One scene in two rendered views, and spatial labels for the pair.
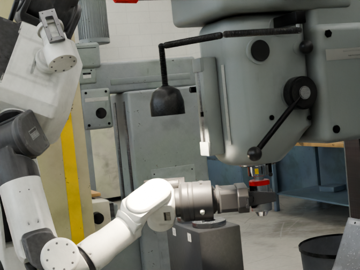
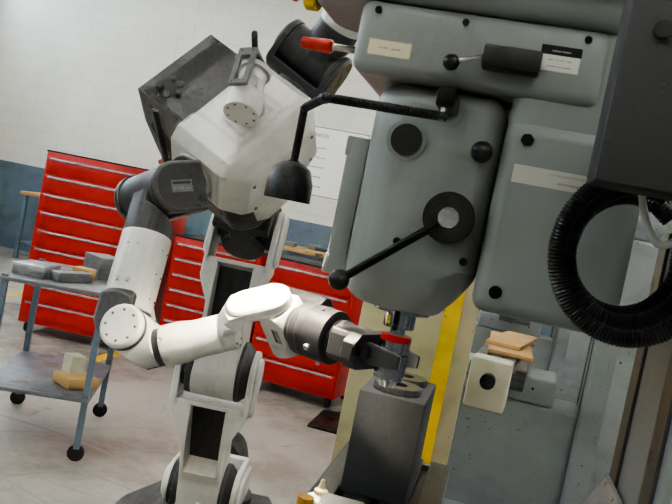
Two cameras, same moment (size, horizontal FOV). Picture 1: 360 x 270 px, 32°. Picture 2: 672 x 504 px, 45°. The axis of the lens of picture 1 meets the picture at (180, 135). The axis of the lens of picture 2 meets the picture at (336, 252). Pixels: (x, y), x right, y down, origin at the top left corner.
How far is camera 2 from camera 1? 85 cm
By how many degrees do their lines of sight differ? 36
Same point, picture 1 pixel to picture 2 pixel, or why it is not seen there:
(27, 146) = (156, 195)
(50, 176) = not seen: hidden behind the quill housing
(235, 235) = (412, 416)
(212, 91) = (353, 186)
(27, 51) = not seen: hidden behind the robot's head
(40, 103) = (214, 156)
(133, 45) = not seen: outside the picture
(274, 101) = (408, 219)
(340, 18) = (568, 122)
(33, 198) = (136, 254)
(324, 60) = (508, 180)
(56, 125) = (234, 189)
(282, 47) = (447, 144)
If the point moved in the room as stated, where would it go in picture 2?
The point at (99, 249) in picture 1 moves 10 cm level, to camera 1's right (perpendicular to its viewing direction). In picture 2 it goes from (171, 338) to (214, 354)
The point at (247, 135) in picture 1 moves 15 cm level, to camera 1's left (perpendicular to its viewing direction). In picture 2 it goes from (358, 256) to (278, 237)
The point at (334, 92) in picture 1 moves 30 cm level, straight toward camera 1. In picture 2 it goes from (509, 235) to (339, 199)
